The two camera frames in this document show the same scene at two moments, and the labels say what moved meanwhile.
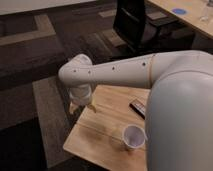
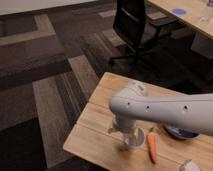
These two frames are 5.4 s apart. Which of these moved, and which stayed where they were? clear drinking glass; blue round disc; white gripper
Moved: white gripper
Stayed: clear drinking glass; blue round disc
